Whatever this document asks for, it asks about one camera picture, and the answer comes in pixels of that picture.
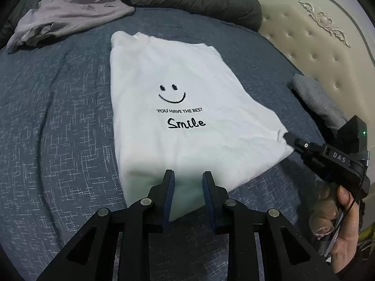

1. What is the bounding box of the lilac crumpled garment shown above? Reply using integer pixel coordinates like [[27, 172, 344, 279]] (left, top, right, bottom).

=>
[[6, 0, 136, 54]]

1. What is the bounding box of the grey folded garment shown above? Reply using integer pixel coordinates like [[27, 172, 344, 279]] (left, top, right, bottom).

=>
[[290, 73, 349, 131]]

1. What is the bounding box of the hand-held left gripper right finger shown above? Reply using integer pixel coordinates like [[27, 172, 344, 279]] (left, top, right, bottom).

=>
[[202, 170, 340, 281]]

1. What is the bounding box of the cream tufted headboard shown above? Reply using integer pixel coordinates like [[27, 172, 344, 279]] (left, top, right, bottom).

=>
[[234, 0, 375, 164]]

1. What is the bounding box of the blue-grey bed sheet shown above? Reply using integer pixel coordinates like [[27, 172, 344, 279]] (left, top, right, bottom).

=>
[[0, 7, 337, 281]]

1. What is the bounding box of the person's right hand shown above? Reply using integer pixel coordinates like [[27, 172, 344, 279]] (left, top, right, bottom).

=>
[[310, 181, 364, 274]]

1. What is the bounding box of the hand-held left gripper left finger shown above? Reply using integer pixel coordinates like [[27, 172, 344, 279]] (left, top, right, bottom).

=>
[[37, 169, 176, 281]]

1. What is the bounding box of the white t-shirt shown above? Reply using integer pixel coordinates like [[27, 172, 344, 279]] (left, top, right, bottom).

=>
[[110, 31, 295, 221]]

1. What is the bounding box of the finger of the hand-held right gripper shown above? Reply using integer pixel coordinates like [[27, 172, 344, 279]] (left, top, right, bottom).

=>
[[283, 132, 326, 157]]

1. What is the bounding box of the dark grey rolled duvet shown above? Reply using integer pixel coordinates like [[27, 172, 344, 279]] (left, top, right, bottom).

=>
[[0, 0, 262, 49]]

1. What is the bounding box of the black cable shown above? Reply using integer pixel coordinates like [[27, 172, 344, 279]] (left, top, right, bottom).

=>
[[346, 156, 370, 213]]

